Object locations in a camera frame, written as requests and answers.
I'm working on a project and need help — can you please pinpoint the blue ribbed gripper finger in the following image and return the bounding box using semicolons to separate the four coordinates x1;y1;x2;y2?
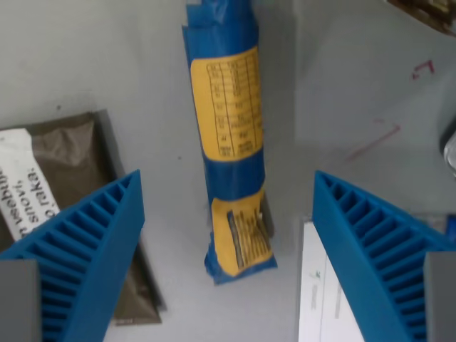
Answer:
311;170;456;342
0;169;146;342

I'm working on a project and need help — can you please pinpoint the blue bag with yellow label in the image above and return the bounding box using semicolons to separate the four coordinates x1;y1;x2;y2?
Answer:
181;0;279;286

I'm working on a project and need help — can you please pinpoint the white name badge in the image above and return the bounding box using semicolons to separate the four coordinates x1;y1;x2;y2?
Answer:
296;212;456;342

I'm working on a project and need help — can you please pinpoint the brown pouch with white label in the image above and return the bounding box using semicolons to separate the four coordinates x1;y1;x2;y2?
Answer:
0;111;162;327

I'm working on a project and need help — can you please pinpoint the shiny grey object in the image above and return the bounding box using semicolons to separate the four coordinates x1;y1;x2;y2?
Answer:
439;120;456;178

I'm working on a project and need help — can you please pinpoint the brown cardboard object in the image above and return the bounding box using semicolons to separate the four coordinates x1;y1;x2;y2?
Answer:
385;0;456;36

